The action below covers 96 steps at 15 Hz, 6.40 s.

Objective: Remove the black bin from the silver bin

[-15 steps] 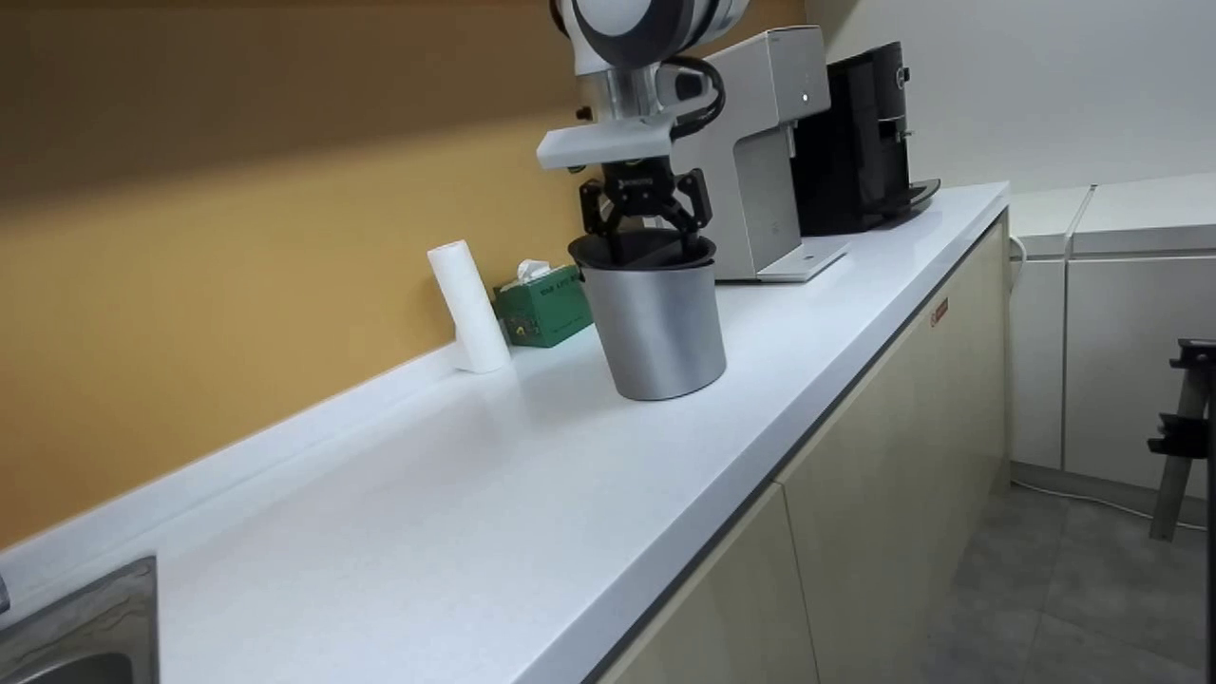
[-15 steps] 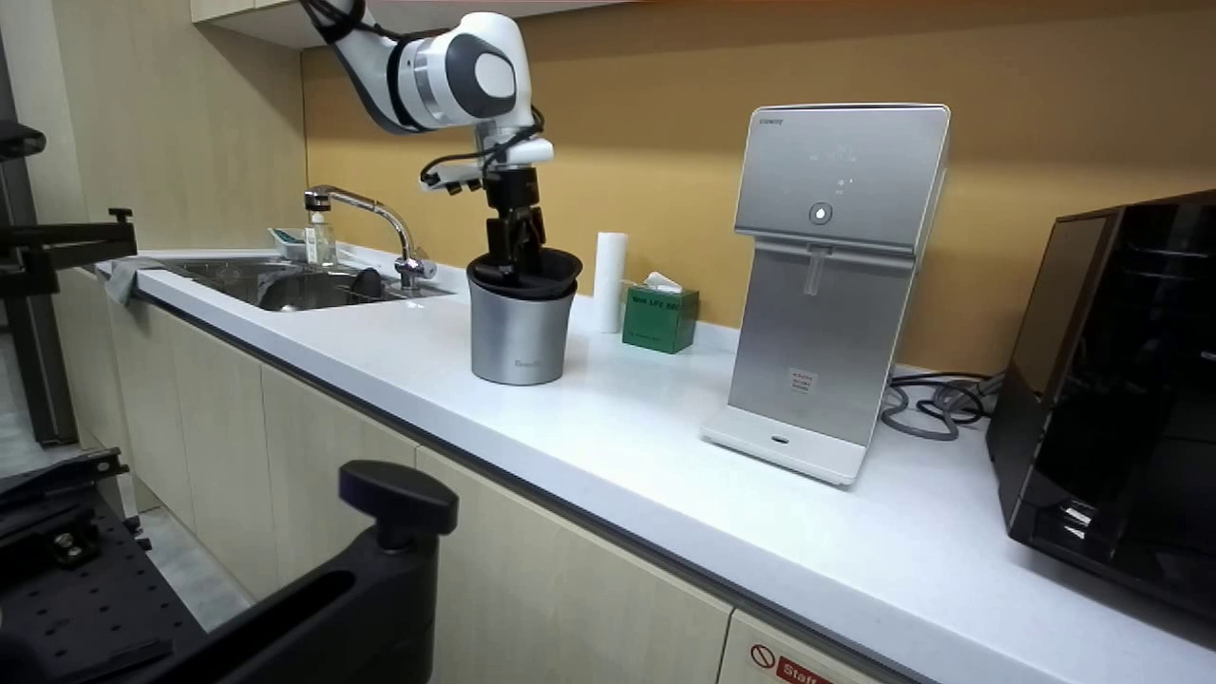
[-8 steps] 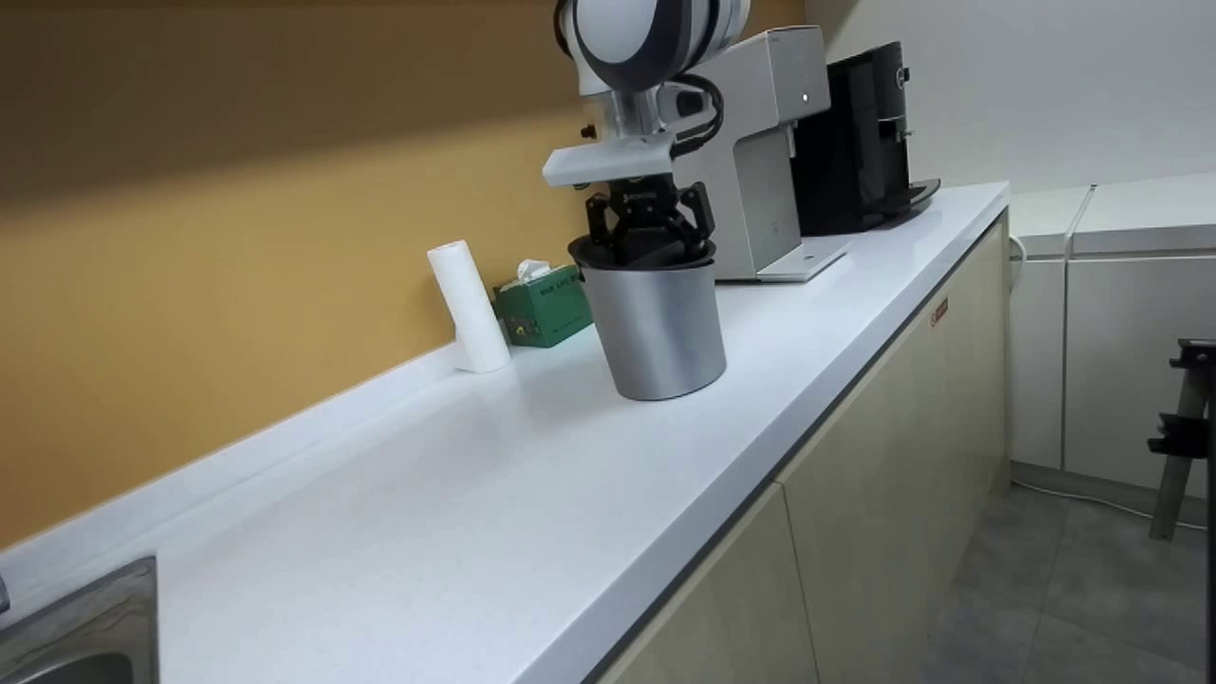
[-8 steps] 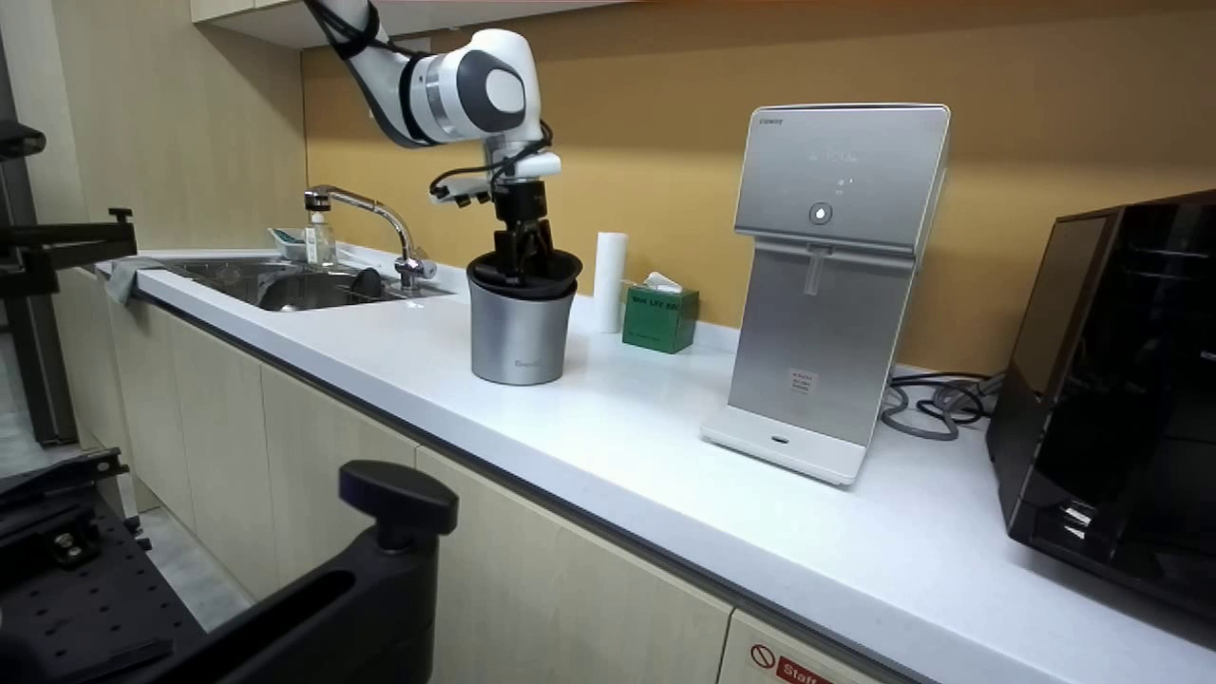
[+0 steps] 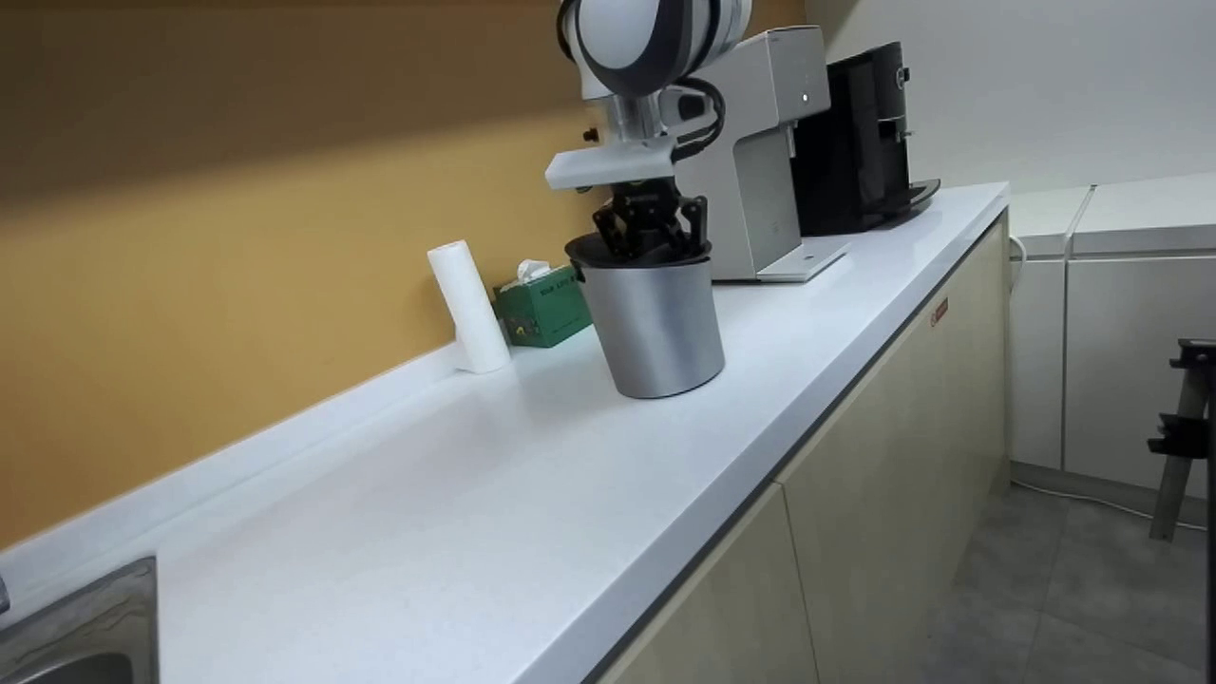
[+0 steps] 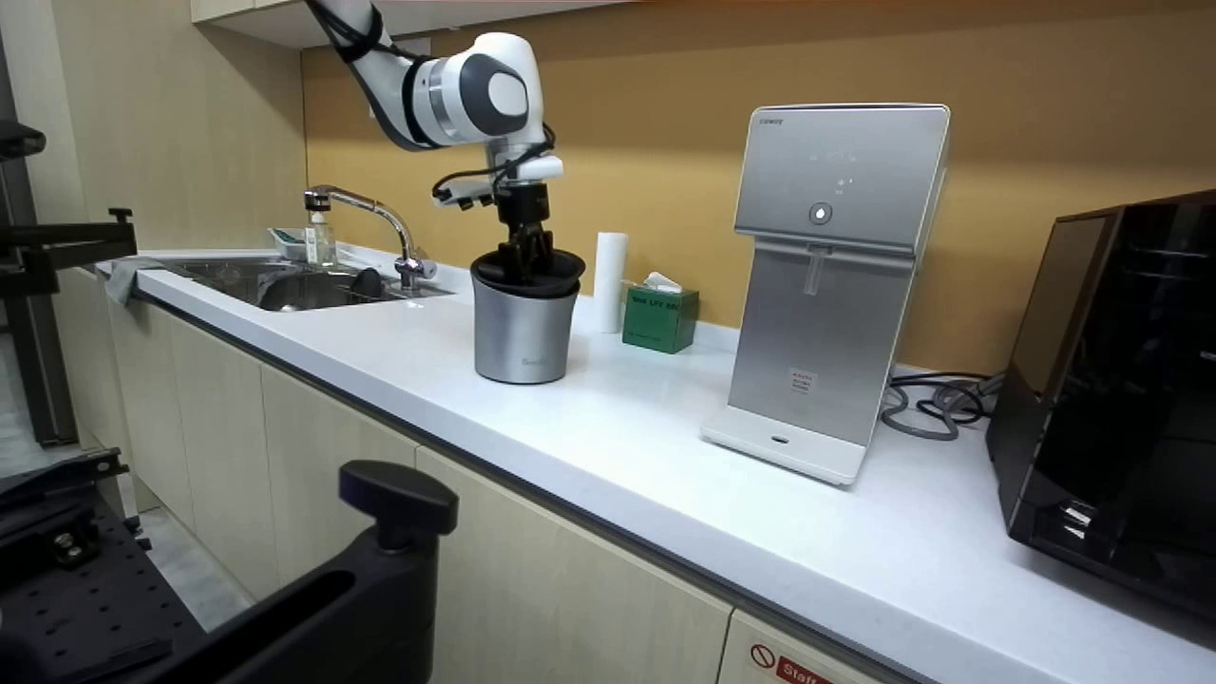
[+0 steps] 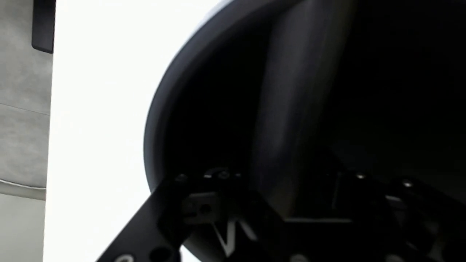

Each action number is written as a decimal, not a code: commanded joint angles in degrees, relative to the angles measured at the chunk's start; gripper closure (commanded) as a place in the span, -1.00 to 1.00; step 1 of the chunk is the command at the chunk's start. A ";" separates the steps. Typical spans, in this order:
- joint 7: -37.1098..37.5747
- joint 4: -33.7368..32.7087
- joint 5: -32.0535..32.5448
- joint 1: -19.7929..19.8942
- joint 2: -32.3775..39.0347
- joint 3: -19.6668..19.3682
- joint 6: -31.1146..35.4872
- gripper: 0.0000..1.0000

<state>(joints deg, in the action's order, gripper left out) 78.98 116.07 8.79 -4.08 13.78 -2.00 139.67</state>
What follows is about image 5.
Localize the silver white coffee machine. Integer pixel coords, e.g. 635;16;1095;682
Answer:
578;22;850;287

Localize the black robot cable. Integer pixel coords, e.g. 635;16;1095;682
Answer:
663;75;728;168

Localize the black coffee machine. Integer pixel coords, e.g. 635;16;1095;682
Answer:
789;37;947;241

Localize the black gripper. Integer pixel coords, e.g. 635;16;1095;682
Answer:
589;174;710;268

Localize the narrow white cabinet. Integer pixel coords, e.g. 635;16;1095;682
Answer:
1008;183;1095;477

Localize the wide beige cabinet door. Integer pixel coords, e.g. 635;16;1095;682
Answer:
775;212;1013;684

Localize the wide white cabinet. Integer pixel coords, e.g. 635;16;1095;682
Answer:
1059;170;1216;513

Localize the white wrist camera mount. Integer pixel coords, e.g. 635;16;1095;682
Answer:
542;128;684;199

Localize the stainless steel sink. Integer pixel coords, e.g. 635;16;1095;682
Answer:
0;550;162;684

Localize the black stand with beige leg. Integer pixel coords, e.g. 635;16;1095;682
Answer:
1143;334;1216;546

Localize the narrow beige cabinet door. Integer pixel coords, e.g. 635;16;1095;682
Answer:
589;482;822;684

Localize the green box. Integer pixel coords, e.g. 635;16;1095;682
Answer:
489;255;597;351

